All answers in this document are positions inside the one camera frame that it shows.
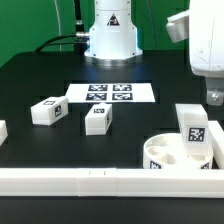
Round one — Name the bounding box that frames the white marker sheet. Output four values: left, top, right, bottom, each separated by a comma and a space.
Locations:
65, 83, 155, 103

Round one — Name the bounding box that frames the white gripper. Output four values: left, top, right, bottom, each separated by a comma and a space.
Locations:
166, 0, 224, 106

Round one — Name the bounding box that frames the white round stool seat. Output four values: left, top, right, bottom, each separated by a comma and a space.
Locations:
143, 133, 213, 170

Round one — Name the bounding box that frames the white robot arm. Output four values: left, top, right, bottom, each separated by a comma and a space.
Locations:
85, 0, 224, 106

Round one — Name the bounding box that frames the black cable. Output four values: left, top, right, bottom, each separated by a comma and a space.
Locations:
34, 31, 91, 54

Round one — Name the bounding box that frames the white left fence bar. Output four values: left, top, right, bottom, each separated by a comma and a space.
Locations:
0, 120, 8, 146

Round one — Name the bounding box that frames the white front fence bar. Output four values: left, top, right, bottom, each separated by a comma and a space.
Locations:
0, 168, 224, 198

